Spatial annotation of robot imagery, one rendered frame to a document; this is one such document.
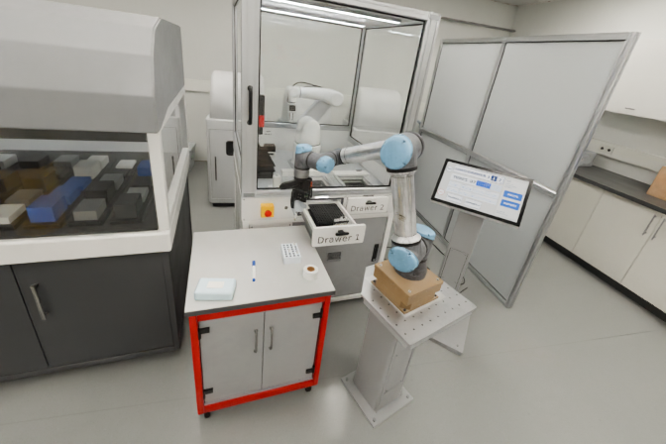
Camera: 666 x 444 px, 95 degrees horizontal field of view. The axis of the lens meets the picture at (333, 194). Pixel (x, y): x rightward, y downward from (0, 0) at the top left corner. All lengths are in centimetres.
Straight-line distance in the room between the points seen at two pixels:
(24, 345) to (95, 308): 35
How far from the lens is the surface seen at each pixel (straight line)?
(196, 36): 492
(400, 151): 110
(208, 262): 160
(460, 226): 222
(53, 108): 146
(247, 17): 160
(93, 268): 183
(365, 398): 205
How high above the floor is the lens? 172
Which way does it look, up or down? 24 degrees down
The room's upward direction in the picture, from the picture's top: 8 degrees clockwise
